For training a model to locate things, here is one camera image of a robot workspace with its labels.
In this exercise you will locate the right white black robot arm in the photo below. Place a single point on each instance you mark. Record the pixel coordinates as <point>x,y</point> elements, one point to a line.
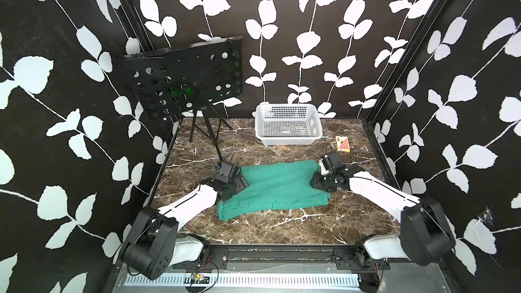
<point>425,234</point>

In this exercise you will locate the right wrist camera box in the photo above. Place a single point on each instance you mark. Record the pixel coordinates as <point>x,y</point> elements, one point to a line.
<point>331,163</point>

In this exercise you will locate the white plastic mesh basket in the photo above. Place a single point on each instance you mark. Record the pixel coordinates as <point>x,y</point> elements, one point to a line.
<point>287,124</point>

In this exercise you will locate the small orange card box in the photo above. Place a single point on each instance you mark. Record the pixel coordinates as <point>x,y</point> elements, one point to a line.
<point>342,144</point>

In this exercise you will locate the small green circuit board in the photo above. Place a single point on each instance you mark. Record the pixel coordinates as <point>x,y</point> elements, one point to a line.
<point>199,278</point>

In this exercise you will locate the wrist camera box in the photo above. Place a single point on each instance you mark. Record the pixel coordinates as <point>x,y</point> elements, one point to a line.
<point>226,171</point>
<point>331,163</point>

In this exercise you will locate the green long pants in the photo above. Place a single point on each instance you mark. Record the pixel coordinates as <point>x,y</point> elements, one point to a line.
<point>280,186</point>

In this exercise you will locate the black perforated music stand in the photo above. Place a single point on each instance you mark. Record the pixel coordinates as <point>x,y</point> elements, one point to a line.
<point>175,80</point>

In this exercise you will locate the white slotted cable duct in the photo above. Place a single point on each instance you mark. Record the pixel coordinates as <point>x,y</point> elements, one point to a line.
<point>251,280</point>

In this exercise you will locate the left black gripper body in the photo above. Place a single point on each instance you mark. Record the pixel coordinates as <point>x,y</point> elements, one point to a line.
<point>237,184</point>

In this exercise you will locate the black front mounting rail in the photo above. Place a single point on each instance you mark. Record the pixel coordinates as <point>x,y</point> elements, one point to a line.
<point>281,256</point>

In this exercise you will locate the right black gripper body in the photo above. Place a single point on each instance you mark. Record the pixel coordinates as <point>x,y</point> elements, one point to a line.
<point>323,182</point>

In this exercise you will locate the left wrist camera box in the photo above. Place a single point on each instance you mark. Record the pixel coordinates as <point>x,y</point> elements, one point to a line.
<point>226,171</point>

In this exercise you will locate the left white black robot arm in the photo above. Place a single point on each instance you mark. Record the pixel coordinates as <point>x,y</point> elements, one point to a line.
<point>153,243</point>

